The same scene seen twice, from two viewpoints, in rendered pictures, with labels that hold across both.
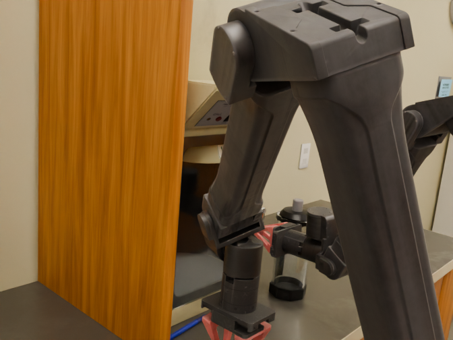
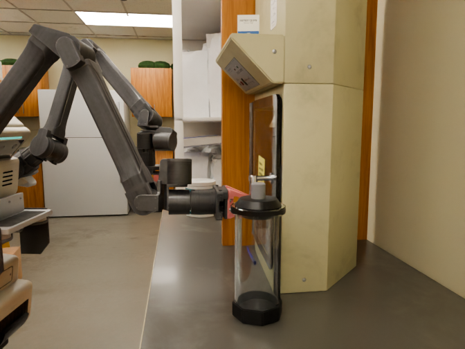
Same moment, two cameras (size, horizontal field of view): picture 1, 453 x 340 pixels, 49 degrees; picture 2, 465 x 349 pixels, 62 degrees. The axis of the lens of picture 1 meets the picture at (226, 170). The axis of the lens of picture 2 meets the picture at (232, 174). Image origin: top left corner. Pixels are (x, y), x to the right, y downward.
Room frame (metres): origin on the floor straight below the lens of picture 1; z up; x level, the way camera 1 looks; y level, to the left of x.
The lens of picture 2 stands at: (1.75, -0.79, 1.32)
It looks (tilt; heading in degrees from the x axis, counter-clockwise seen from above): 7 degrees down; 131
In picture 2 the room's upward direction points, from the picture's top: straight up
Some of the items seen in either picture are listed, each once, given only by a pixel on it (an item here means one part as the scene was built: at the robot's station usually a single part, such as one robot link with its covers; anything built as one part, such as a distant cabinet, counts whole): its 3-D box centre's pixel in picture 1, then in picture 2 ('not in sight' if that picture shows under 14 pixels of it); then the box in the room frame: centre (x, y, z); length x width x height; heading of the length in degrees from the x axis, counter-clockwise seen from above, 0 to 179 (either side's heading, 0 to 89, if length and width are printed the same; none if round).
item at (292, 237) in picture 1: (295, 243); (206, 201); (1.13, -0.18, 1.15); 0.10 x 0.07 x 0.07; 139
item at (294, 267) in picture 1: (292, 252); (257, 257); (1.29, -0.20, 1.06); 0.11 x 0.11 x 0.21
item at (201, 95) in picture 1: (244, 106); (244, 68); (1.12, -0.03, 1.46); 0.32 x 0.12 x 0.10; 139
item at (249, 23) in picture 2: not in sight; (248, 30); (1.15, -0.06, 1.54); 0.05 x 0.05 x 0.06; 38
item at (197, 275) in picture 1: (218, 216); (263, 176); (1.15, 0.01, 1.19); 0.30 x 0.01 x 0.40; 139
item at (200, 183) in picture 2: not in sight; (201, 197); (0.57, 0.34, 1.02); 0.13 x 0.13 x 0.15
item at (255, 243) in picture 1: (241, 255); (147, 140); (0.72, -0.03, 1.27); 0.07 x 0.06 x 0.07; 23
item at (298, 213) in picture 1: (296, 211); (258, 199); (1.29, -0.20, 1.18); 0.09 x 0.09 x 0.07
